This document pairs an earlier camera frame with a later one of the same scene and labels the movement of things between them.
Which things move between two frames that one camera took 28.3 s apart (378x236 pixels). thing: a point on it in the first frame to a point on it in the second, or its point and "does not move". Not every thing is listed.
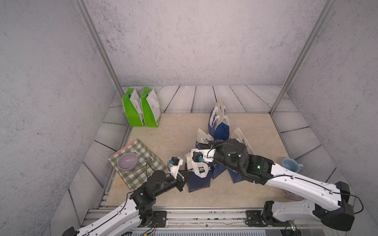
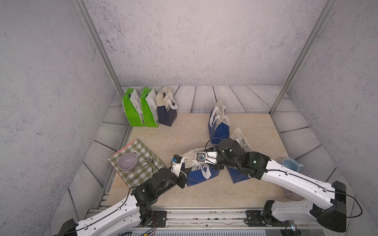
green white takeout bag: (150, 107) does not move
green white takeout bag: (132, 106) does not move
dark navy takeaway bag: (198, 174) to (167, 106)
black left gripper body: (177, 183) does not move
